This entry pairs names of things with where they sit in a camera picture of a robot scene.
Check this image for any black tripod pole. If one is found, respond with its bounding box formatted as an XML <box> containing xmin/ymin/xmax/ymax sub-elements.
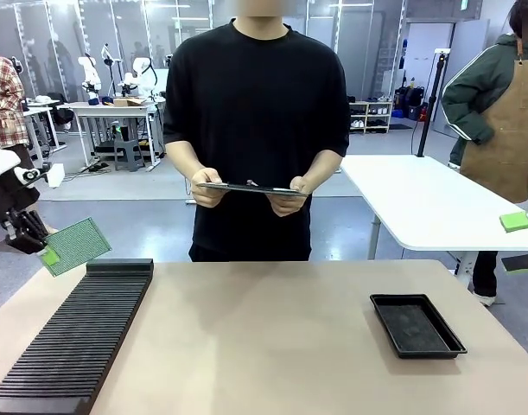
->
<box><xmin>417</xmin><ymin>48</ymin><xmax>451</xmax><ymax>159</ymax></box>

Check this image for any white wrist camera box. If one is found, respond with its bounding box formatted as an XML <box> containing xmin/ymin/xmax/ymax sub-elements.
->
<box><xmin>41</xmin><ymin>163</ymin><xmax>67</xmax><ymax>188</ymax></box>

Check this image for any mannequin in plaid shirt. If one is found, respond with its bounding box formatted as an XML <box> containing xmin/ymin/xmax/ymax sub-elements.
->
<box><xmin>0</xmin><ymin>51</ymin><xmax>34</xmax><ymax>150</ymax></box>

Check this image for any person's left hand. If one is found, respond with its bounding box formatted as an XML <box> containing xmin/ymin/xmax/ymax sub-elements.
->
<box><xmin>266</xmin><ymin>175</ymin><xmax>319</xmax><ymax>218</ymax></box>

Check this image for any wooden shoe shelf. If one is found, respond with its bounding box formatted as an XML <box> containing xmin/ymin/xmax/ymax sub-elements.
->
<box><xmin>347</xmin><ymin>100</ymin><xmax>394</xmax><ymax>135</ymax></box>

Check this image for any person's left forearm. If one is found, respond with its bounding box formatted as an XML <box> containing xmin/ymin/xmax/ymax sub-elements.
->
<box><xmin>302</xmin><ymin>147</ymin><xmax>345</xmax><ymax>188</ymax></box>

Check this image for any green perforated PCB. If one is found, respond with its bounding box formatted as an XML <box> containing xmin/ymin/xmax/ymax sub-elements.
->
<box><xmin>38</xmin><ymin>217</ymin><xmax>113</xmax><ymax>278</ymax></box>

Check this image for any grey plastic stool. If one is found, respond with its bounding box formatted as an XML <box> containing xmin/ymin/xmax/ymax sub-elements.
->
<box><xmin>112</xmin><ymin>137</ymin><xmax>147</xmax><ymax>172</ymax></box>

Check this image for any person's right forearm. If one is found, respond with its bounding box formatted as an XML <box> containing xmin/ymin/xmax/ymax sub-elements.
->
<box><xmin>164</xmin><ymin>138</ymin><xmax>209</xmax><ymax>182</ymax></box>

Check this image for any person in brown apron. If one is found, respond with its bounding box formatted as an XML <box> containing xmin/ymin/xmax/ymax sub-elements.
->
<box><xmin>441</xmin><ymin>0</ymin><xmax>528</xmax><ymax>308</ymax></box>

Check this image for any black slotted PCB rack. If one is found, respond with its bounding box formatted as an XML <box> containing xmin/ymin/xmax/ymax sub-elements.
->
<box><xmin>0</xmin><ymin>258</ymin><xmax>155</xmax><ymax>415</ymax></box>

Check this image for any white side table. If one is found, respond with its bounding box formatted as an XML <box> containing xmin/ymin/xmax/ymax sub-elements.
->
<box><xmin>339</xmin><ymin>154</ymin><xmax>528</xmax><ymax>278</ymax></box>

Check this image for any white background desk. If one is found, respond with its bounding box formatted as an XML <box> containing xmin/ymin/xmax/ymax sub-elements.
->
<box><xmin>57</xmin><ymin>100</ymin><xmax>166</xmax><ymax>173</ymax></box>

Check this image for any person's right hand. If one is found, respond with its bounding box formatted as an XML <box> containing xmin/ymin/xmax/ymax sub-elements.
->
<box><xmin>190</xmin><ymin>167</ymin><xmax>226</xmax><ymax>208</ymax></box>

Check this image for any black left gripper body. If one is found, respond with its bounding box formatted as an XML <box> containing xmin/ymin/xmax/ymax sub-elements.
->
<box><xmin>0</xmin><ymin>173</ymin><xmax>42</xmax><ymax>226</ymax></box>

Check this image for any black plastic tray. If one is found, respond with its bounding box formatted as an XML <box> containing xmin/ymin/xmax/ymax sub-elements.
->
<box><xmin>369</xmin><ymin>293</ymin><xmax>468</xmax><ymax>360</ymax></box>

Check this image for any narrow white desk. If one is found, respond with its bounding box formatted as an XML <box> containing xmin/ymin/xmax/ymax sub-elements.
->
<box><xmin>23</xmin><ymin>97</ymin><xmax>68</xmax><ymax>176</ymax></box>

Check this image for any dark tablet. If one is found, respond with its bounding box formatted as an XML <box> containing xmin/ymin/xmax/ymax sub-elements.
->
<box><xmin>196</xmin><ymin>181</ymin><xmax>310</xmax><ymax>199</ymax></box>

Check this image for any person in black t-shirt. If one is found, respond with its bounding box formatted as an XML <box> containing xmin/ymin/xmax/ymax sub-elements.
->
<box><xmin>162</xmin><ymin>16</ymin><xmax>350</xmax><ymax>263</ymax></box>

